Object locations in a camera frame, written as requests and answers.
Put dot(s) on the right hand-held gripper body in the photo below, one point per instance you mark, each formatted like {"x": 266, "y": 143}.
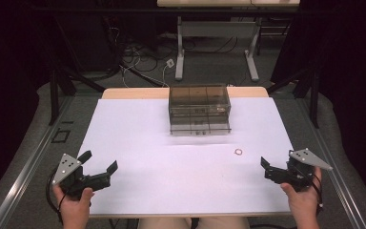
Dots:
{"x": 309, "y": 159}

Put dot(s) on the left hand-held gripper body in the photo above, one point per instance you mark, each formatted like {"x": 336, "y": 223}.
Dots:
{"x": 67, "y": 167}

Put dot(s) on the transparent grey drawer box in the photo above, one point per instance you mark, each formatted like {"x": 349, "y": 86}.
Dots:
{"x": 199, "y": 109}

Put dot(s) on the person's left hand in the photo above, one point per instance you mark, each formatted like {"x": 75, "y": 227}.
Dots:
{"x": 74, "y": 208}

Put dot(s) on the person's right hand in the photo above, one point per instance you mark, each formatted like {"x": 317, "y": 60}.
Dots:
{"x": 303, "y": 203}

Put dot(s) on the white table sheet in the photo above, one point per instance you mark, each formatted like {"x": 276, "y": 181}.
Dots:
{"x": 139, "y": 146}

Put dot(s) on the black metal stand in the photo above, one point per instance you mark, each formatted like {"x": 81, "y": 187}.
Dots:
{"x": 314, "y": 101}
{"x": 54, "y": 95}

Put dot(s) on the person's right leg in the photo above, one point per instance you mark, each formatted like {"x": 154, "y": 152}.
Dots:
{"x": 224, "y": 223}

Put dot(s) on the dark curtain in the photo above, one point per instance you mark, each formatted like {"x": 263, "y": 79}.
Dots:
{"x": 352, "y": 79}
{"x": 9, "y": 63}

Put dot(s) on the white plug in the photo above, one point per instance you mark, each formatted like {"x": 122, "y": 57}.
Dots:
{"x": 170, "y": 63}

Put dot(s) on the white-framed table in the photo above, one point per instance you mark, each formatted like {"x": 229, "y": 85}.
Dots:
{"x": 216, "y": 29}

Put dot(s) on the aluminium rail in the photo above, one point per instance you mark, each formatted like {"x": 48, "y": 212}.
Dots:
{"x": 28, "y": 171}
{"x": 336, "y": 178}

